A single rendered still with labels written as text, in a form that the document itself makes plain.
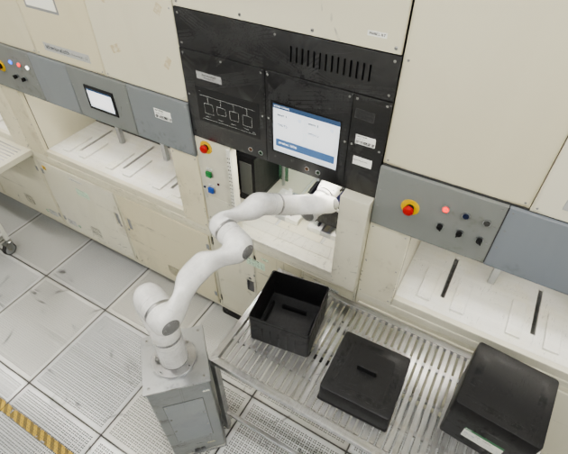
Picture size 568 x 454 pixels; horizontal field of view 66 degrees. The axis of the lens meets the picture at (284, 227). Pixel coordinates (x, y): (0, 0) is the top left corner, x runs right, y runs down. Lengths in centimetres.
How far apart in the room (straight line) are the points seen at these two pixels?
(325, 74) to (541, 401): 134
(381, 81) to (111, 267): 258
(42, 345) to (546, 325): 284
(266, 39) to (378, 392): 136
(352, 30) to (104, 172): 192
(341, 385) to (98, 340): 181
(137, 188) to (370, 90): 165
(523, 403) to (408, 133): 100
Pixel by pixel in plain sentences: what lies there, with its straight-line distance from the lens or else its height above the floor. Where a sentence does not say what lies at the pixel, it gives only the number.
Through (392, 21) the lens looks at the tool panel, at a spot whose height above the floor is 204.
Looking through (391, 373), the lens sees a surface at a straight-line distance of 188.
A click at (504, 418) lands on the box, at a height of 101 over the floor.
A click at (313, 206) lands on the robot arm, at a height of 129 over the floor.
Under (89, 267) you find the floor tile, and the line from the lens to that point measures 357.
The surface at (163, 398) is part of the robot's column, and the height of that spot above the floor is 68.
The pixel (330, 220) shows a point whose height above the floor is 98.
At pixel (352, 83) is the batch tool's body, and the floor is 183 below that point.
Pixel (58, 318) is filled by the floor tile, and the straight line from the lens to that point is 336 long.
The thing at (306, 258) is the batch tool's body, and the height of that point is 87.
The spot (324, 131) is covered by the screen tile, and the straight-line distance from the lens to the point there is 164.
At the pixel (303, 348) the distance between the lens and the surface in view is 192.
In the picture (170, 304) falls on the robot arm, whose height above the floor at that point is 120.
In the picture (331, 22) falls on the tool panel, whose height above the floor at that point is 201.
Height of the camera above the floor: 249
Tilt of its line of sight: 44 degrees down
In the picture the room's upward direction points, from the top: straight up
